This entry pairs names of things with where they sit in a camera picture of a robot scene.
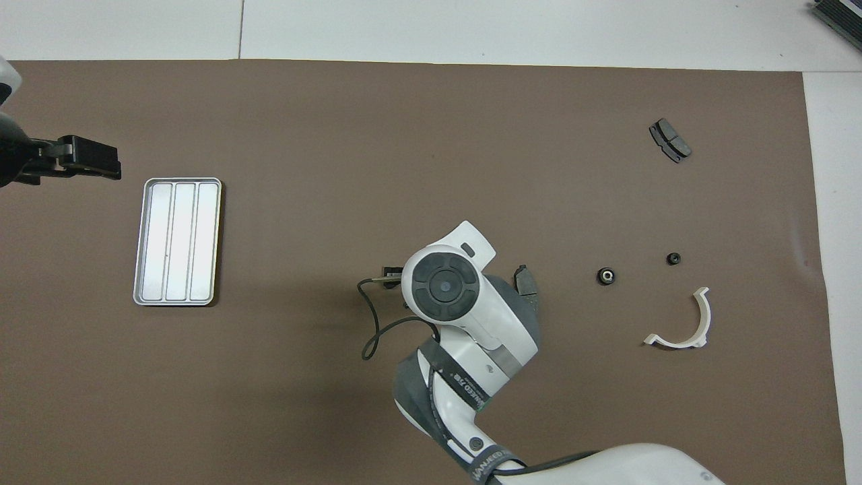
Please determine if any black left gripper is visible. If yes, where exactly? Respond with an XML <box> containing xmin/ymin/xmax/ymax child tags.
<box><xmin>0</xmin><ymin>111</ymin><xmax>123</xmax><ymax>189</ymax></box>

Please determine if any silver metal tray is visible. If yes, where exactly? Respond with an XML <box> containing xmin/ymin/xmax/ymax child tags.
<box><xmin>133</xmin><ymin>177</ymin><xmax>224</xmax><ymax>307</ymax></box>

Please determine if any long grey brake pad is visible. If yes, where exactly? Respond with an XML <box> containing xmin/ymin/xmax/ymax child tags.
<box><xmin>513</xmin><ymin>264</ymin><xmax>540</xmax><ymax>304</ymax></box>

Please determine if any brown paper mat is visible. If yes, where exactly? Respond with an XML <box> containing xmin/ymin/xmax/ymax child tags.
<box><xmin>0</xmin><ymin>59</ymin><xmax>848</xmax><ymax>485</ymax></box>

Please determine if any short grey brake pad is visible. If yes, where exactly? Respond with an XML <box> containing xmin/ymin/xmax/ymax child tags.
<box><xmin>649</xmin><ymin>118</ymin><xmax>693</xmax><ymax>164</ymax></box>

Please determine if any grey ribbed device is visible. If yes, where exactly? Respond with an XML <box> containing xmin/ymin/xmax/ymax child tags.
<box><xmin>808</xmin><ymin>0</ymin><xmax>862</xmax><ymax>34</ymax></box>

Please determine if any white curved plastic bracket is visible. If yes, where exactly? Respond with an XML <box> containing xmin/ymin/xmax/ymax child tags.
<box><xmin>644</xmin><ymin>286</ymin><xmax>712</xmax><ymax>350</ymax></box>

